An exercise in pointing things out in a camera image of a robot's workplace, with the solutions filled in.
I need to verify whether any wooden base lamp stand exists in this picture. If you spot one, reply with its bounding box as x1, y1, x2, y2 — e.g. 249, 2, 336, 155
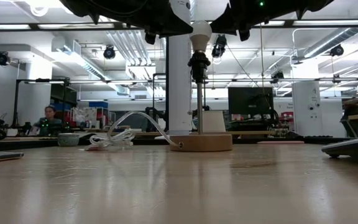
169, 50, 234, 153

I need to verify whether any white round pillar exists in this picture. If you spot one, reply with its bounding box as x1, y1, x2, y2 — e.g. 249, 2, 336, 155
25, 60, 53, 131
291, 62, 323, 138

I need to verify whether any white tapered lampshade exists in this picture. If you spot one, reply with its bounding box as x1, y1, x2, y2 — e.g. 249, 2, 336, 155
201, 110, 227, 133

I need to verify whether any clear lamp power cable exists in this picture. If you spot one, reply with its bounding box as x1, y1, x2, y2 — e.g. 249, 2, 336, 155
84, 110, 181, 152

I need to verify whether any grey desk calculator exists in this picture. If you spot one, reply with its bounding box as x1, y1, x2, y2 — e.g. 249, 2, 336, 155
321, 123, 358, 166

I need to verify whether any white round stand base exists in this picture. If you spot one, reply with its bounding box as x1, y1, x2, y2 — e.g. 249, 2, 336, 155
165, 0, 193, 136

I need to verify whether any white frosted lightbulb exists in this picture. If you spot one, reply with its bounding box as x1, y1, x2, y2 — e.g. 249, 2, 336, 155
188, 20, 213, 52

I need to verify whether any black computer monitor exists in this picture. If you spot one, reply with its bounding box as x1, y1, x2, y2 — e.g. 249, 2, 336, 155
227, 86, 274, 116

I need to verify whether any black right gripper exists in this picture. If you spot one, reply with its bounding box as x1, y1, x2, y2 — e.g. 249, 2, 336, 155
210, 0, 335, 42

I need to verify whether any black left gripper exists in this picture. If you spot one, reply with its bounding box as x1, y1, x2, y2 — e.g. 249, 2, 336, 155
58, 0, 194, 45

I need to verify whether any person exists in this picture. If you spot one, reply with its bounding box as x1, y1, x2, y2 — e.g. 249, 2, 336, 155
32, 105, 63, 137

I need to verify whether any black ceiling camera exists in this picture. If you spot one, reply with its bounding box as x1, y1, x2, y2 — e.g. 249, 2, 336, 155
211, 34, 228, 58

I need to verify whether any black metal stand frame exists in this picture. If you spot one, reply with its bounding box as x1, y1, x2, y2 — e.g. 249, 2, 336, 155
12, 77, 71, 131

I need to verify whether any black ceiling spotlight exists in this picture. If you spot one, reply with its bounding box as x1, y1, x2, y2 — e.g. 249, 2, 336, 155
103, 45, 117, 60
329, 44, 345, 58
0, 51, 11, 67

